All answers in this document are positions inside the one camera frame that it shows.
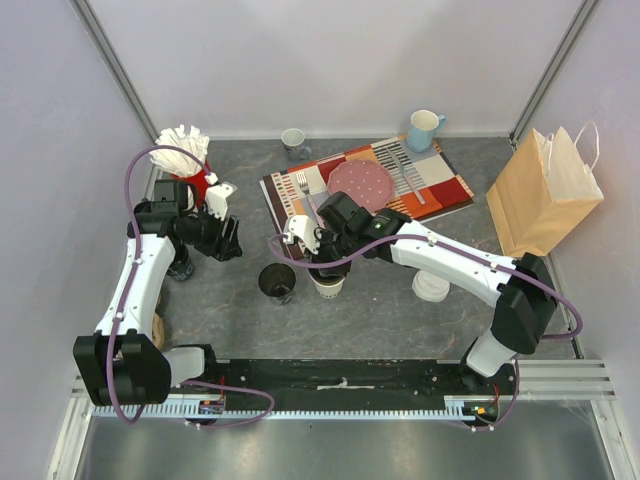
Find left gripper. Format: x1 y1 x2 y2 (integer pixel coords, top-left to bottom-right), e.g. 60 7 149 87
181 202 242 262

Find black lid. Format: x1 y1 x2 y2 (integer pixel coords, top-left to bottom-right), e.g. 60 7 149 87
309 268 346 283

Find white paper cup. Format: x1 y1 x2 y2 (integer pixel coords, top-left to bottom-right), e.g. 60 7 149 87
309 269 346 299

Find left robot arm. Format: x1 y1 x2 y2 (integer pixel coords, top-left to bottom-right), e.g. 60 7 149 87
73 180 242 406

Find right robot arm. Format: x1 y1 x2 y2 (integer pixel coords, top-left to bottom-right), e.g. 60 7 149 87
288 192 558 394

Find pink dotted plate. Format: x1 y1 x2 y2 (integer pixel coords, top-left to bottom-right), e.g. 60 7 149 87
327 159 395 213

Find black plastic cup stack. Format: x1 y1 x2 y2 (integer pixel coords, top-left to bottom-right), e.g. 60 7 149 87
167 250 194 282

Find patchwork placemat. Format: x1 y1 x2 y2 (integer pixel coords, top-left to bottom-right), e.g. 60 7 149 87
260 135 473 233

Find red straw holder cup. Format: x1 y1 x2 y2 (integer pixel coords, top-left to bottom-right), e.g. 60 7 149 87
170 155 210 211

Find white lid stack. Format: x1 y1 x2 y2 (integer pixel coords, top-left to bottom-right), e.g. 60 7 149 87
412 270 450 303

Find white wrapped straws bundle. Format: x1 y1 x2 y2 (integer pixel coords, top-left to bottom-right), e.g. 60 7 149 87
151 125 210 178

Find small grey patterned mug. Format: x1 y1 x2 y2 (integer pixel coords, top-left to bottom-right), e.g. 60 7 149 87
281 128 311 162

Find cardboard cup carrier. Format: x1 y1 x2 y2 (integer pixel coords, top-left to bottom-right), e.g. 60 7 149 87
151 295 166 350

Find light blue mug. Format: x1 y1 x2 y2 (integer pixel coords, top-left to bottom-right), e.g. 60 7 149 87
407 110 446 153

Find brown paper bag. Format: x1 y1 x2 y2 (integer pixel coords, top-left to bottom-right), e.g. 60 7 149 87
486 127 604 257

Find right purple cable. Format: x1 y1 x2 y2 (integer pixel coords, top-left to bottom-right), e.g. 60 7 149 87
268 234 584 434

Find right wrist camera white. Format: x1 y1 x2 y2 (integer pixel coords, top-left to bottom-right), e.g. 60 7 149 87
283 215 320 260

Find fork pink handle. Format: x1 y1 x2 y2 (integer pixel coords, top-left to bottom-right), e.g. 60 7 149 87
295 170 324 228

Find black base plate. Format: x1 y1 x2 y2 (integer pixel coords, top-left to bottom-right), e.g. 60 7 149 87
184 359 516 410

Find cable duct rail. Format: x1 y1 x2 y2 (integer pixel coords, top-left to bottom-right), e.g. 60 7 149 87
92 394 501 419

